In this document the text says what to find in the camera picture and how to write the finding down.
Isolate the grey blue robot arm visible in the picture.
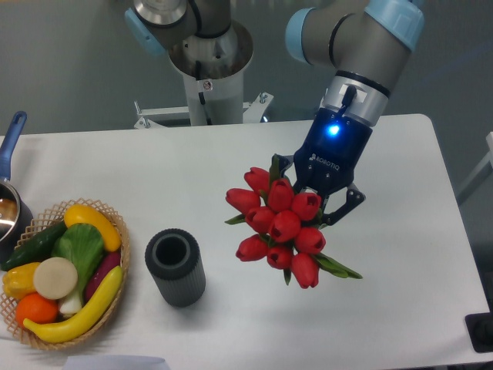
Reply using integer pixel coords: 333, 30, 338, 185
125, 1, 424, 225

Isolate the white frame at right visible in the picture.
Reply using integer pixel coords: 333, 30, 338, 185
456, 132, 492, 206

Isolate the yellow bell pepper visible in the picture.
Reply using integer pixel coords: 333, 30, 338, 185
2, 262, 41, 300

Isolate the dark grey ribbed vase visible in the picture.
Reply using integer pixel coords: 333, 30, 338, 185
145, 228, 206, 308

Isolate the green bok choy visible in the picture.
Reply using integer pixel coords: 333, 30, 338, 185
51, 224, 104, 318

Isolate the red tulip bouquet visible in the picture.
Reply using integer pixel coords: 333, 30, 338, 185
225, 164, 362, 289

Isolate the yellow banana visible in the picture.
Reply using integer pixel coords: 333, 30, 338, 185
23, 266, 123, 344

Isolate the woven wicker basket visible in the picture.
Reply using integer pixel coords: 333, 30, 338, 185
1, 199, 130, 350

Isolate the purple sweet potato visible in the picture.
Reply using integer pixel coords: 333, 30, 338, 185
84, 251, 121, 303

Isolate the orange fruit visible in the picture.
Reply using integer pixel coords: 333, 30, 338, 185
15, 293, 59, 327

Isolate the green cucumber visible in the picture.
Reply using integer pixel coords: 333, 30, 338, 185
1, 221, 67, 271

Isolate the beige round slice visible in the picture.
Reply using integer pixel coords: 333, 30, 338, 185
33, 257, 78, 300

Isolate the blue handled saucepan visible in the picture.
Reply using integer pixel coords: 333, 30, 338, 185
1, 111, 32, 263

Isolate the black device at table edge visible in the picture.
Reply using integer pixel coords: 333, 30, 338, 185
464, 312, 492, 353

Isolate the yellow squash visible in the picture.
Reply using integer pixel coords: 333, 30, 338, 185
64, 204, 122, 252

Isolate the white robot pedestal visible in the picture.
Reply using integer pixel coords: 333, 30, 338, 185
135, 20, 273, 129

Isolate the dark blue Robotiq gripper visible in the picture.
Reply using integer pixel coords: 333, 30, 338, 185
271, 108, 372, 226

